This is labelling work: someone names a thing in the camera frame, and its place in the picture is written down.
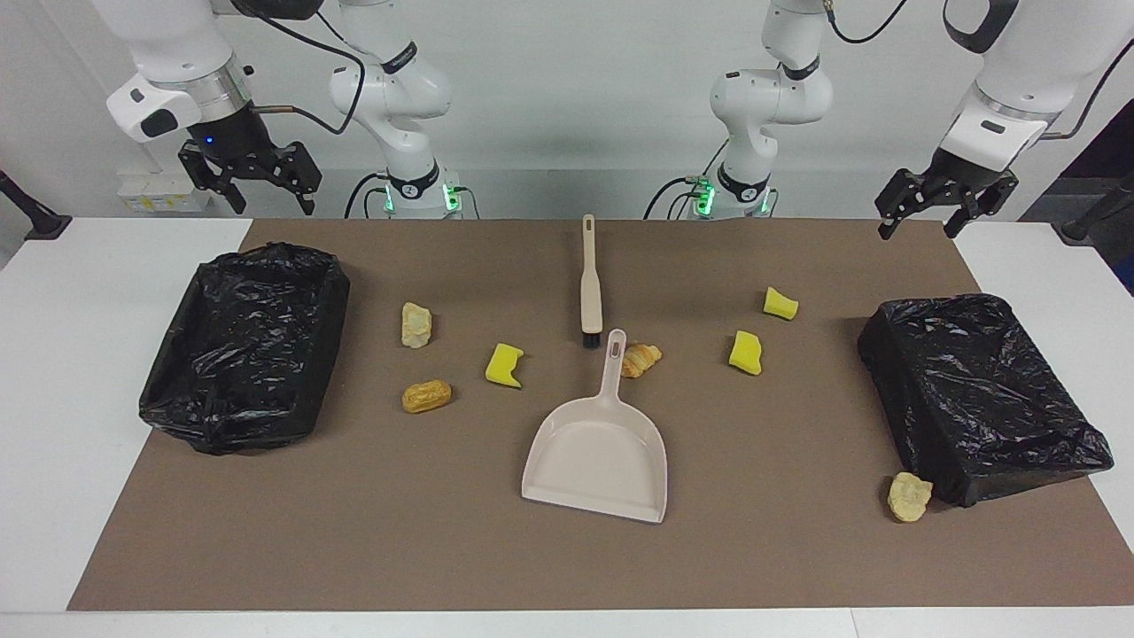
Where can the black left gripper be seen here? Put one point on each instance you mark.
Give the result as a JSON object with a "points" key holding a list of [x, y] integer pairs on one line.
{"points": [[966, 177]]}

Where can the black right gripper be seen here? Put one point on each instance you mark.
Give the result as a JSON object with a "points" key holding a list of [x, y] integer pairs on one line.
{"points": [[230, 137]]}

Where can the yellow sponge piece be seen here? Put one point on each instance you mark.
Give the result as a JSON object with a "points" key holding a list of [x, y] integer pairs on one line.
{"points": [[746, 353], [502, 365], [780, 304]]}

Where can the pale bread chunk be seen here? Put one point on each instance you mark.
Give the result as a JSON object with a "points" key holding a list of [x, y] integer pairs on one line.
{"points": [[415, 325]]}

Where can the brown bread roll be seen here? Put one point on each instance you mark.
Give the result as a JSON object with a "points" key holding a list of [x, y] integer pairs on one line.
{"points": [[426, 397]]}

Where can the pale flaky pastry piece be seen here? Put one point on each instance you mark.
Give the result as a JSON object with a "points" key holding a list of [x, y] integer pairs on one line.
{"points": [[909, 497]]}

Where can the toy croissant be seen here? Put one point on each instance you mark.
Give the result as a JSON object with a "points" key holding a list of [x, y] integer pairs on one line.
{"points": [[640, 361]]}

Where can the beige hand brush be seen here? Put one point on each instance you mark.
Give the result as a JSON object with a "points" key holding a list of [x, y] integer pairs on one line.
{"points": [[590, 301]]}

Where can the beige plastic dustpan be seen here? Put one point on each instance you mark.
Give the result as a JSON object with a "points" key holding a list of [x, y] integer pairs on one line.
{"points": [[598, 461]]}

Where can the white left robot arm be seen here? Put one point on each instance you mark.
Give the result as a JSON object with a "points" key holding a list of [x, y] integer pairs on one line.
{"points": [[771, 97]]}

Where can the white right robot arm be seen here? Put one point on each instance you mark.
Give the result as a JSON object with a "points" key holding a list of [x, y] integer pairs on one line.
{"points": [[394, 93]]}

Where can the black bag-lined bin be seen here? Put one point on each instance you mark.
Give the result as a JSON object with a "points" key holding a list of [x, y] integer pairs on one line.
{"points": [[239, 354], [974, 399]]}

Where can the brown table mat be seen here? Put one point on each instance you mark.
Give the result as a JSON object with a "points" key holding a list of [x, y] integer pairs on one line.
{"points": [[709, 532]]}

